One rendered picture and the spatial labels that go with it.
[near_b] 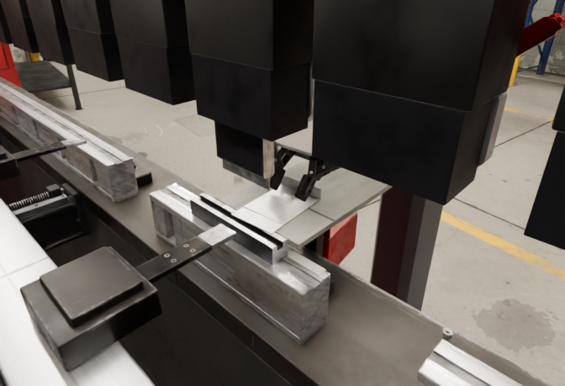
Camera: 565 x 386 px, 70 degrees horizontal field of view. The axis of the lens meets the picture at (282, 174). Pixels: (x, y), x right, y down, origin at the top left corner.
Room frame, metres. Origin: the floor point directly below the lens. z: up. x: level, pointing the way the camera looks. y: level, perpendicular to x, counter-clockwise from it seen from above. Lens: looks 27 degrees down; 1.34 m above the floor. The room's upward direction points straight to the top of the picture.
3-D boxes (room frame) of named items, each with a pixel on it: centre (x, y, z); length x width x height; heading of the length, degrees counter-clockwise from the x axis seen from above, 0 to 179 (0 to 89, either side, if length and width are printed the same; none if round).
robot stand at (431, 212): (1.13, -0.42, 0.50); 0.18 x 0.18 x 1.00; 37
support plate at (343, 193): (0.62, -0.05, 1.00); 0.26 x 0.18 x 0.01; 136
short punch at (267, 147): (0.51, 0.05, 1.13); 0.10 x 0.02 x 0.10; 46
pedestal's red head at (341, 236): (0.90, -0.08, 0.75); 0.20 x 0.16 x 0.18; 55
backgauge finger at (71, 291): (0.40, 0.17, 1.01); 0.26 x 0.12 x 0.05; 136
